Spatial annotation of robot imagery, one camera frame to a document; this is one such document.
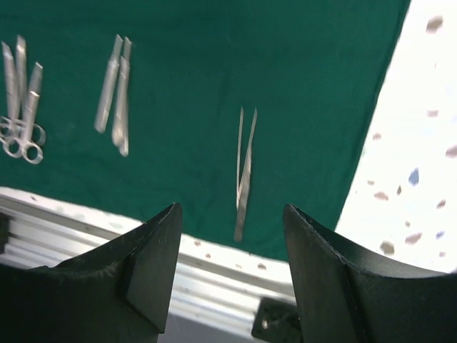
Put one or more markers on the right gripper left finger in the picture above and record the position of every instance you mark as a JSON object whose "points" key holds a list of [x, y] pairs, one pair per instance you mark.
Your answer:
{"points": [[118, 292]]}

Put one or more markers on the steel forceps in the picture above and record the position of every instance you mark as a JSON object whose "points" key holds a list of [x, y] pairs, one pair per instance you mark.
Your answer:
{"points": [[238, 158]]}

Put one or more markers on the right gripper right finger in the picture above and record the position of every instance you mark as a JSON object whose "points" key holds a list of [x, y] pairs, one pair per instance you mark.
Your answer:
{"points": [[347, 293]]}

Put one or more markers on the steel surgical scissors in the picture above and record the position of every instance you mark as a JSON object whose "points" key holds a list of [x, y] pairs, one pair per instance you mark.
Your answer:
{"points": [[12, 92]]}

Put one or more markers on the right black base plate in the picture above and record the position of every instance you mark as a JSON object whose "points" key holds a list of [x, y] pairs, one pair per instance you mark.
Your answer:
{"points": [[277, 322]]}

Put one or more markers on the dark green surgical cloth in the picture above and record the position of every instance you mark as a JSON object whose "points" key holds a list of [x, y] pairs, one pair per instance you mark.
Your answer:
{"points": [[313, 70]]}

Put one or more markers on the steel hemostat clamp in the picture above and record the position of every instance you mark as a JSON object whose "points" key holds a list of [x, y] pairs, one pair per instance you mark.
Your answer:
{"points": [[20, 62]]}

